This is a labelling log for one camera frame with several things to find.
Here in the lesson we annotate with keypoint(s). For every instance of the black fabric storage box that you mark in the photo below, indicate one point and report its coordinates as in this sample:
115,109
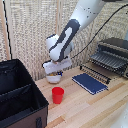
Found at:
18,100

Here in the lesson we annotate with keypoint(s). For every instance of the red plastic cup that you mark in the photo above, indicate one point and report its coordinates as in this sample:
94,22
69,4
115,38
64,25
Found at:
57,96

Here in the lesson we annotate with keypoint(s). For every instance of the dark blue hardcover book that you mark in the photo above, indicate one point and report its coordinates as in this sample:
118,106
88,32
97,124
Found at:
89,83

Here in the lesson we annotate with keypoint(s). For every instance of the white bowl with yellow food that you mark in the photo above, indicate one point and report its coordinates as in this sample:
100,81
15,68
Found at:
53,79

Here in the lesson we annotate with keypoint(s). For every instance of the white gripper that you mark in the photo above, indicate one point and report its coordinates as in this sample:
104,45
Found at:
56,66

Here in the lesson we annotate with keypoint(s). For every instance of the woven beige folding screen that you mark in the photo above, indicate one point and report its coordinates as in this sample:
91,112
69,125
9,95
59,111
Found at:
33,33

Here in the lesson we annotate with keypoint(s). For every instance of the ribbed metal oven tray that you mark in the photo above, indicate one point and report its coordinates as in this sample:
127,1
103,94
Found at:
108,60

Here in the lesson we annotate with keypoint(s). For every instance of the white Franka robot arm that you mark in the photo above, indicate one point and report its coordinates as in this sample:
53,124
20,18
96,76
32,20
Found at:
71,28

